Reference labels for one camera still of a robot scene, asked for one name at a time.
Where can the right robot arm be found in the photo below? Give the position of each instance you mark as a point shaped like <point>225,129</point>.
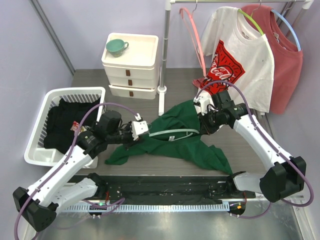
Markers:
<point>284,173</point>

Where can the blue hanger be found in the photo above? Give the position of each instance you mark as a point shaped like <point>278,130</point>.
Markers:
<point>290,28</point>

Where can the perforated white cable duct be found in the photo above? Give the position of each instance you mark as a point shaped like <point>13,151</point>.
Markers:
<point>83,207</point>

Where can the metal clothes rack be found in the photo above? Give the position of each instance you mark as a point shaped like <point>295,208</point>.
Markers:
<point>162,89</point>

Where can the mint green hanger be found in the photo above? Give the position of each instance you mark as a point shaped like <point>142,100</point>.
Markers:
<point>188,133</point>

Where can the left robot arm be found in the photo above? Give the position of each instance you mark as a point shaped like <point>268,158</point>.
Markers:
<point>41,202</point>

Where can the red t-shirt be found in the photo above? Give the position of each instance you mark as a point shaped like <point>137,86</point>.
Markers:
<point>288,59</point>

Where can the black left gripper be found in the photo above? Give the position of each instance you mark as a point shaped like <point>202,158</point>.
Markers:
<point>131,140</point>

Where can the white laundry basket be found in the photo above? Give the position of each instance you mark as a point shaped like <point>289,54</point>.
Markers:
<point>35,152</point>

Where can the black t-shirt in basket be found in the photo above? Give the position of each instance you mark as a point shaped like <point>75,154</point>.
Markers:
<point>59,133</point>

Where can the white graphic t-shirt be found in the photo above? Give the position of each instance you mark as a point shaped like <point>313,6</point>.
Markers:
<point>242,60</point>

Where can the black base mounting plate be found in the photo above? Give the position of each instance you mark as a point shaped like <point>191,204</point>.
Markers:
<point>168,190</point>

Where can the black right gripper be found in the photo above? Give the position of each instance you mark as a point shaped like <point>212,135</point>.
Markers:
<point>205,128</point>

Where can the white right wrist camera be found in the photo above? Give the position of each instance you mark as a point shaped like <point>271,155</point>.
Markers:
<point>202,103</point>

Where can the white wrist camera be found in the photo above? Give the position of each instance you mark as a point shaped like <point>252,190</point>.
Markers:
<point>139,127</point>
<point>202,103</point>

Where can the teal cup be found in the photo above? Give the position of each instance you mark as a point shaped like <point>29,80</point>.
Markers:
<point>116,47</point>

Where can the pink hanger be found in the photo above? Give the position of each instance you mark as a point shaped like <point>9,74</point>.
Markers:
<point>188,20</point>

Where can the lime green hanger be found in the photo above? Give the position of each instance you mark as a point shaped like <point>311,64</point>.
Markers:
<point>251,20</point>

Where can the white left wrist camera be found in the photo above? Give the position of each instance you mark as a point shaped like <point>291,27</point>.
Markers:
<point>139,127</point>

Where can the green t-shirt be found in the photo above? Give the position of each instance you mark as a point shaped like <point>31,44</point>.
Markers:
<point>178,145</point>

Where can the white drawer unit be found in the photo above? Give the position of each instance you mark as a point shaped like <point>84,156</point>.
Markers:
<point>135,73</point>

